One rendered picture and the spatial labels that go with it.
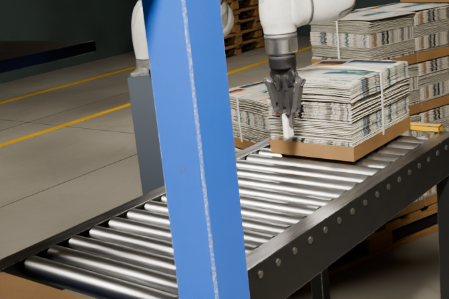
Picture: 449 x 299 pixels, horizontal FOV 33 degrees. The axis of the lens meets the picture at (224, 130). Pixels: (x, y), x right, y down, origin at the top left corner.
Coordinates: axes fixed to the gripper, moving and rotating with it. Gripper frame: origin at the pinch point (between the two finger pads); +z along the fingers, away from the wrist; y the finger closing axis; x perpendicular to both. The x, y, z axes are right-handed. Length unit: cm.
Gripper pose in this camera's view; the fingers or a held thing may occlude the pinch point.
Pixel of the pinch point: (287, 125)
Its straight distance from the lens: 210.4
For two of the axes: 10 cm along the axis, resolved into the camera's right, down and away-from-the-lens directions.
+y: -7.8, -0.7, 6.2
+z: 1.0, 9.7, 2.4
